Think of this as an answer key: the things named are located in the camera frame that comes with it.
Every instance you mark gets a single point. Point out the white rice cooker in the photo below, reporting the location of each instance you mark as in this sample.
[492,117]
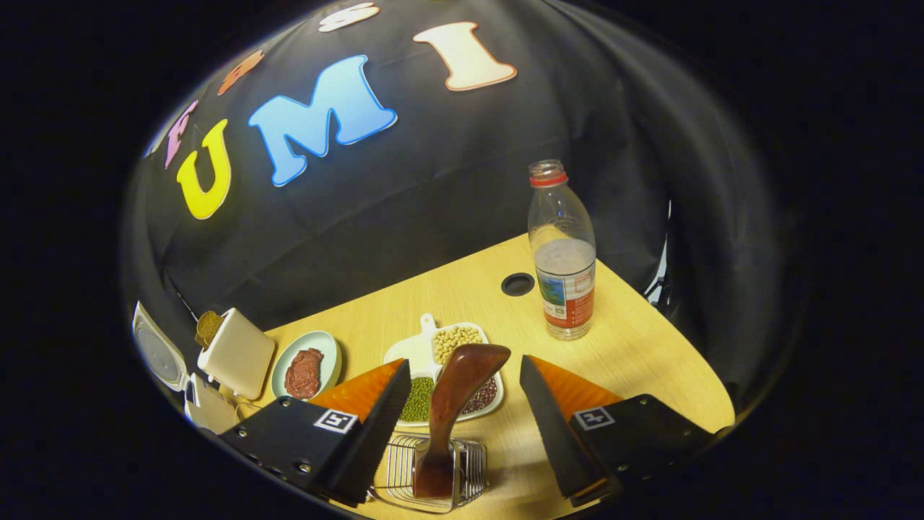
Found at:
[162,354]

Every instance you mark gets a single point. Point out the brown bread slice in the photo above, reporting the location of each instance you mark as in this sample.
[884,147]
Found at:
[208,328]

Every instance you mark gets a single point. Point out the pale green plate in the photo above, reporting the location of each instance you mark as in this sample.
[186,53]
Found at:
[328,354]

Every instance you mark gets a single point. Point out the brown meat slices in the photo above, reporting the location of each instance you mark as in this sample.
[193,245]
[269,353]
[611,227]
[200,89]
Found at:
[303,372]

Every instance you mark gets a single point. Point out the white toaster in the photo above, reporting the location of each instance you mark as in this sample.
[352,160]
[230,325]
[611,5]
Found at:
[238,354]

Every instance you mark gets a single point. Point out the white divided bean dish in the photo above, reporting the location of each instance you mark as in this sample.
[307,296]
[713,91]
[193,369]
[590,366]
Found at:
[415,354]

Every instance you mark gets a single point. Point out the black backdrop cloth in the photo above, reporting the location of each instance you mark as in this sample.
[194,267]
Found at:
[447,188]

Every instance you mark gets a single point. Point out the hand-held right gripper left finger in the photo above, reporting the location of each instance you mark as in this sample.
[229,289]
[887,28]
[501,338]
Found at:
[375,433]

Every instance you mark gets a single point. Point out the brown wooden spoon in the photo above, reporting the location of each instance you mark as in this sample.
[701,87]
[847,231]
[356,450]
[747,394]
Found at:
[455,397]

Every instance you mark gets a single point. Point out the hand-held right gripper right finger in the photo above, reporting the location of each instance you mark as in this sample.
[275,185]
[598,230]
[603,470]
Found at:
[552,433]

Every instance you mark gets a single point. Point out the clear plastic water bottle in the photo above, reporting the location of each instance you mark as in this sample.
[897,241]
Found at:
[563,274]

